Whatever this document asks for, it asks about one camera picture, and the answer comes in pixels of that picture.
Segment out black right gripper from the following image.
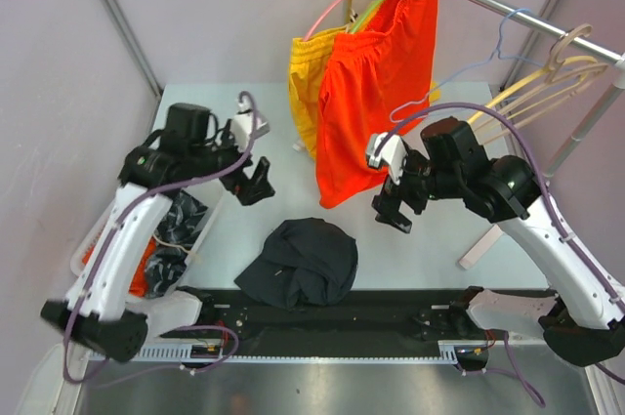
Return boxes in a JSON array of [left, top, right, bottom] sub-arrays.
[[371, 145, 461, 233]]

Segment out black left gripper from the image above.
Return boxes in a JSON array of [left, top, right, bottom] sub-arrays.
[[189, 124, 275, 205]]

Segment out dark navy shorts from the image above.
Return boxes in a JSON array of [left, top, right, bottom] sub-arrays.
[[234, 218, 358, 310]]

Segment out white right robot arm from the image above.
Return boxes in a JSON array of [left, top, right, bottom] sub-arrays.
[[236, 117, 624, 367]]

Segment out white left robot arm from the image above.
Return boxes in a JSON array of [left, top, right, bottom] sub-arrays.
[[40, 91, 274, 362]]

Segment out orange shorts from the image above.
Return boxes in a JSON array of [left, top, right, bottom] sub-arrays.
[[315, 0, 438, 209]]

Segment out yellow shorts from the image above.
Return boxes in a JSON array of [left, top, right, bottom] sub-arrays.
[[287, 26, 443, 160]]

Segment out beige wooden hanger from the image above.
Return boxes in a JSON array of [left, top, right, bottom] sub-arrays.
[[471, 23, 609, 145]]

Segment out yellow hanger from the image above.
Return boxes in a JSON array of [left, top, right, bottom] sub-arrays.
[[466, 56, 600, 124]]

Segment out patterned dark clothes in basket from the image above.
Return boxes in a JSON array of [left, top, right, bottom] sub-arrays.
[[145, 190, 209, 298]]

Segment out orange cloth in basket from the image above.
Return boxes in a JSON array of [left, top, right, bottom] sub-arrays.
[[80, 238, 157, 298]]

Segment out white plastic basket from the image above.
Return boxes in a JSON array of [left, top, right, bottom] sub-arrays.
[[70, 189, 226, 309]]

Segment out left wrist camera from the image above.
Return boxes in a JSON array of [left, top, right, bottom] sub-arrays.
[[230, 93, 271, 151]]

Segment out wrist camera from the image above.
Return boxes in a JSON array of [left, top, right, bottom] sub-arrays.
[[230, 93, 271, 151], [365, 132, 407, 186]]

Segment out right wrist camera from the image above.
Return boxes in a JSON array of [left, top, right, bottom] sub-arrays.
[[365, 132, 407, 186]]

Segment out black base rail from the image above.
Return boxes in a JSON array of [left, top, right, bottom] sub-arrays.
[[160, 287, 558, 371]]

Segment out blue wire hanger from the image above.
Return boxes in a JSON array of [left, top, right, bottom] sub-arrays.
[[389, 8, 542, 123]]

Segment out metal clothes rack rail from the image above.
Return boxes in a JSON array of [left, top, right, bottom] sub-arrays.
[[467, 0, 624, 71]]

